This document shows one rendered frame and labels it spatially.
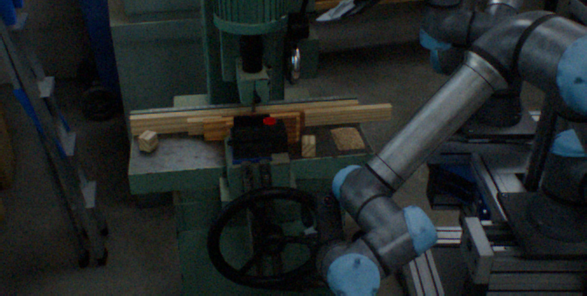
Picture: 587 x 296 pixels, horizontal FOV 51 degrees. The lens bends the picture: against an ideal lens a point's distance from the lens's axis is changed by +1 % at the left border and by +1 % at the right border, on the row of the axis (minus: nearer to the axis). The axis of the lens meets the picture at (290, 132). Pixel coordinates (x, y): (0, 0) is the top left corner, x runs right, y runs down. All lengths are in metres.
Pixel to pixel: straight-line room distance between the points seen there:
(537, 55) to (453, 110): 0.16
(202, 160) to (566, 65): 0.86
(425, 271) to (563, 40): 1.32
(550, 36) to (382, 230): 0.40
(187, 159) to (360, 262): 0.66
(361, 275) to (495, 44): 0.44
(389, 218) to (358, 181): 0.10
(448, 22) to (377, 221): 0.57
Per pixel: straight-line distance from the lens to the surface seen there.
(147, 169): 1.47
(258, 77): 1.49
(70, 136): 2.44
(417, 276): 2.17
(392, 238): 0.99
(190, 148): 1.53
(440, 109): 1.07
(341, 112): 1.61
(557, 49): 1.02
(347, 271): 0.95
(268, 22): 1.39
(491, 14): 1.42
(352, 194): 1.07
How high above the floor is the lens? 1.73
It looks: 31 degrees down
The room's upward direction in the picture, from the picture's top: 1 degrees clockwise
